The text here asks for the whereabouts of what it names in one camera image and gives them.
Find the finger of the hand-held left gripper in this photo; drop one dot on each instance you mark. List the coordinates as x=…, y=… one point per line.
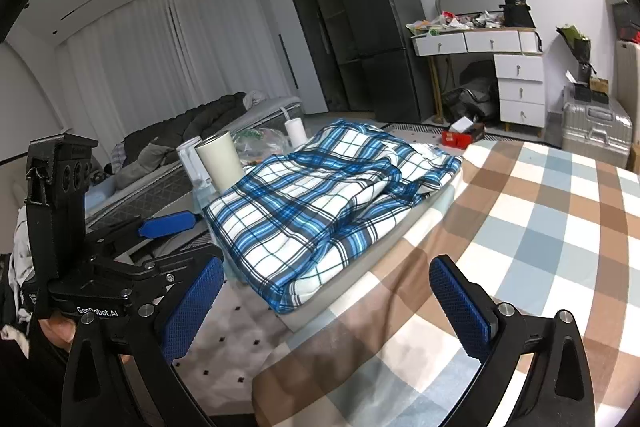
x=185, y=259
x=170, y=223

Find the closed cardboard box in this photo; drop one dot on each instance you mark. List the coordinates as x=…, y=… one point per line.
x=634, y=158

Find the dark bag under dressing table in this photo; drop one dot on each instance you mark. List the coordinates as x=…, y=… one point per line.
x=470, y=102

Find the silver suitcase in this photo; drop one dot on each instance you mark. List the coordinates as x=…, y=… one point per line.
x=595, y=132

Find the checked bed blanket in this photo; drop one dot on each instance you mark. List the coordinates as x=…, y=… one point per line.
x=525, y=232

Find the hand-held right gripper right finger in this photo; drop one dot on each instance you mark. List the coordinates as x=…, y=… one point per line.
x=460, y=307

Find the small brown box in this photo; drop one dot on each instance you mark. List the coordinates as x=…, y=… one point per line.
x=599, y=87

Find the blue plaid shirt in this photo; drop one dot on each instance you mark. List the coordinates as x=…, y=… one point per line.
x=310, y=207

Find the black refrigerator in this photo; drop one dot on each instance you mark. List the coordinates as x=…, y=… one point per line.
x=385, y=47

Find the clutter pile on dressing table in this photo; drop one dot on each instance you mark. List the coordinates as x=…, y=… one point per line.
x=450, y=22

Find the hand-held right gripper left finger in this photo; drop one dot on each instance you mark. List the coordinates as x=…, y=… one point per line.
x=192, y=302

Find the dark wardrobe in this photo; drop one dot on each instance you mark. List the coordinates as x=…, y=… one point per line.
x=310, y=32

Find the white curtain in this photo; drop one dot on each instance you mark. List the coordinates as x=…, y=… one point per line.
x=175, y=57

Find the white dressing table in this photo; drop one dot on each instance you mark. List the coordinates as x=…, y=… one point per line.
x=520, y=82

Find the white small appliance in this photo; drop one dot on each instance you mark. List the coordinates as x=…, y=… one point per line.
x=190, y=162

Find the large white cylinder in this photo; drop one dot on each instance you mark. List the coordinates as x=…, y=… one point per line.
x=220, y=162

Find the grey patterned rug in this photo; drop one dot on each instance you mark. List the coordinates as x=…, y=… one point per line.
x=235, y=347

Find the red and black shoe box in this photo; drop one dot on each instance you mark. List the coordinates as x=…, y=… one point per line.
x=631, y=35

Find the black bag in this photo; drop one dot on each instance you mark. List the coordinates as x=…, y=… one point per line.
x=517, y=7

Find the small white cylinder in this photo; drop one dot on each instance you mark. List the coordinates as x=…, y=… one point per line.
x=296, y=132

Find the small black box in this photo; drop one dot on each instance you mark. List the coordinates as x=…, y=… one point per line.
x=582, y=93

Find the person's left hand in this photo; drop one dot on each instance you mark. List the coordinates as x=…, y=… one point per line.
x=55, y=329

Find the floor vent grille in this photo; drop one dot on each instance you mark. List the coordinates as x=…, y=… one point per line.
x=415, y=128

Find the dark quilt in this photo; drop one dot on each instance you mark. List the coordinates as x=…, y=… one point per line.
x=185, y=132

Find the grey mattress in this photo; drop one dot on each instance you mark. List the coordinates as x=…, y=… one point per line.
x=150, y=194

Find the clear plastic bag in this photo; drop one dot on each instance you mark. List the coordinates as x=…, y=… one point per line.
x=265, y=144

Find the flower bouquet in black wrap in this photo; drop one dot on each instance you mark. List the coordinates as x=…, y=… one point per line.
x=575, y=47

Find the red open shoe box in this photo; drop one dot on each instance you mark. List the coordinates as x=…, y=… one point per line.
x=462, y=137

